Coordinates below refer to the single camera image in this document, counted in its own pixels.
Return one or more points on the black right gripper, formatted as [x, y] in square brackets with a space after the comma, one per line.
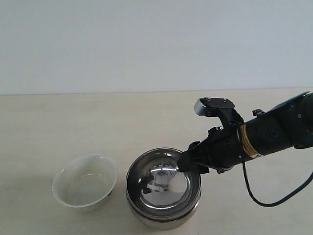
[221, 150]

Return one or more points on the steel bowl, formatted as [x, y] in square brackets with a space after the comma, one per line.
[164, 225]
[156, 189]

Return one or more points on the white ceramic bowl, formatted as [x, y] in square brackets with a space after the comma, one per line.
[85, 183]

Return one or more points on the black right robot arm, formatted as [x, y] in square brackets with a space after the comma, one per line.
[288, 124]

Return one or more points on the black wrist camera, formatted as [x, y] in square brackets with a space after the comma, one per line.
[221, 108]

